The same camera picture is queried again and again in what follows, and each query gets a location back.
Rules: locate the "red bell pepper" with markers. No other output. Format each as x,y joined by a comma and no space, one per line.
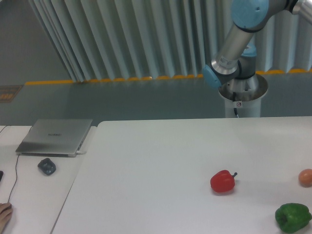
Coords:
223,181

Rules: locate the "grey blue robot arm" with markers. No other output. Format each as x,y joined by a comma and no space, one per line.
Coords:
236,58

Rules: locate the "person's hand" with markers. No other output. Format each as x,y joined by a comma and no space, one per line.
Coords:
5,215

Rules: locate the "silver closed laptop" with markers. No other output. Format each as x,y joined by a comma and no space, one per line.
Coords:
56,137

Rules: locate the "green bell pepper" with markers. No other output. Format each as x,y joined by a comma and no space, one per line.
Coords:
292,217

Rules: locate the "orange round fruit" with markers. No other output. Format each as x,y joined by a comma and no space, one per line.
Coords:
305,177

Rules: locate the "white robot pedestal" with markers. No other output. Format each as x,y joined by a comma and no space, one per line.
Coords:
242,97

